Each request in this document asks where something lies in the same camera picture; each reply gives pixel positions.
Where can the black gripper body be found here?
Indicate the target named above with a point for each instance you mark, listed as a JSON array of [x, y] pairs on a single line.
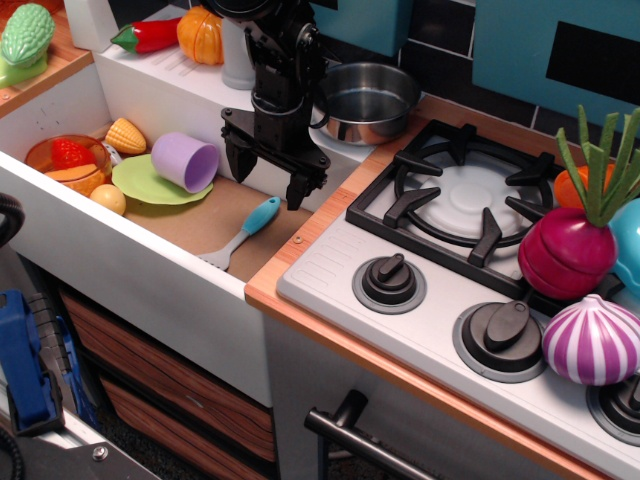
[[282, 140]]

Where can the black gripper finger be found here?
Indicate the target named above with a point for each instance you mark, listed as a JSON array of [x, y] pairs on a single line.
[[300, 186], [241, 157]]

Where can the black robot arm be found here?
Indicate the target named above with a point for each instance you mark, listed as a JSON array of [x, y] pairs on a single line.
[[284, 49]]

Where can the stainless steel pan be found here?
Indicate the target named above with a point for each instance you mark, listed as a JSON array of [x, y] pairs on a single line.
[[365, 103]]

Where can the purple plastic cup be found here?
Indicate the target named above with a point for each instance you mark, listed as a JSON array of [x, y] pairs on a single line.
[[185, 161]]

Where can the green plastic plate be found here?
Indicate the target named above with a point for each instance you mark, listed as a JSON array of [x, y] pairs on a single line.
[[137, 178]]

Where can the yellow toy corn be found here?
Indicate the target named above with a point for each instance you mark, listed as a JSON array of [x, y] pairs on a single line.
[[126, 138]]

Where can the white toy sink basin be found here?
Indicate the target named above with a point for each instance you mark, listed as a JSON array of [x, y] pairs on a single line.
[[155, 281]]

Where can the orange toy pumpkin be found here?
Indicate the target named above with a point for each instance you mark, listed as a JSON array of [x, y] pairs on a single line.
[[200, 38]]

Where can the left black stove knob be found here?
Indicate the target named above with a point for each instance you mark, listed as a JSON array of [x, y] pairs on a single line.
[[389, 285]]

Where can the black stove knob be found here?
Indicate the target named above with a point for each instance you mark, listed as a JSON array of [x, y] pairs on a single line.
[[615, 408], [500, 341], [389, 285]]

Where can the yellow toy potato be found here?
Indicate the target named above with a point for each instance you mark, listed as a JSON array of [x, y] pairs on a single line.
[[110, 197]]

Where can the grey toy stovetop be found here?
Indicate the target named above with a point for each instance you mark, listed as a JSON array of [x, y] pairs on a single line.
[[552, 408]]

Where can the red toy chili pepper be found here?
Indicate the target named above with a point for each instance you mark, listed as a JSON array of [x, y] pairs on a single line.
[[143, 37]]

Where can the black stove burner grate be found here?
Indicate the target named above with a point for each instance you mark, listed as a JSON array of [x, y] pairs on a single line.
[[463, 202]]

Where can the orange transparent bowl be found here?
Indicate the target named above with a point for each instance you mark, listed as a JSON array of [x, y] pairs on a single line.
[[39, 158]]

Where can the orange toy slice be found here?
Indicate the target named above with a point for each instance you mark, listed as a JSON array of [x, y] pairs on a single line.
[[77, 173]]

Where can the red toy strawberry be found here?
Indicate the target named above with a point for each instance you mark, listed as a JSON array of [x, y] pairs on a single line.
[[66, 154]]

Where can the white box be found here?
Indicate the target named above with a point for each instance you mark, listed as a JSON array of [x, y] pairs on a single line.
[[92, 24]]

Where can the upper wooden drawer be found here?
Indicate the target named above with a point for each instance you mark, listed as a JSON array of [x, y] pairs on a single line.
[[166, 379]]

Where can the wooden drawer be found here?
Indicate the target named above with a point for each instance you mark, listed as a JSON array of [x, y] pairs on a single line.
[[166, 379], [167, 447]]

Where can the green toy bitter gourd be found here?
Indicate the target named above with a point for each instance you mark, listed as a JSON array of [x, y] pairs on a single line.
[[24, 44]]

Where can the middle black stove knob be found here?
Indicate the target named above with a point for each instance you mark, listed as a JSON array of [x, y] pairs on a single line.
[[500, 341]]

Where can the orange toy carrot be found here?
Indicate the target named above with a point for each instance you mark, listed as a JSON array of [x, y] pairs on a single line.
[[565, 191]]

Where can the magenta toy beet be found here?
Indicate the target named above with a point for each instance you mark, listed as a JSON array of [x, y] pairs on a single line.
[[568, 253]]

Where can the lower wooden drawer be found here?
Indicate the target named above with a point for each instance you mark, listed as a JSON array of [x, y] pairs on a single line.
[[167, 447]]

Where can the blue clamp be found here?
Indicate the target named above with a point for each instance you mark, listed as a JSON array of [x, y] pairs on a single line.
[[40, 365]]

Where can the teal toy object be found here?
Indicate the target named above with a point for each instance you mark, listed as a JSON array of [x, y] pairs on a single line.
[[625, 228]]

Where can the purple striped toy onion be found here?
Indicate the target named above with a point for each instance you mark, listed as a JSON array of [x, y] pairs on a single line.
[[593, 342]]

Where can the right black stove knob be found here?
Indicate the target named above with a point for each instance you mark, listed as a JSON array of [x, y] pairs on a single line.
[[615, 408]]

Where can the blue handled grey spatula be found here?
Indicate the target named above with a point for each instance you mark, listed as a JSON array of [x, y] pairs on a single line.
[[259, 217]]

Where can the black oven door handle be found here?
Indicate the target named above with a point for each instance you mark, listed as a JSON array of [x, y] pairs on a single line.
[[339, 428]]

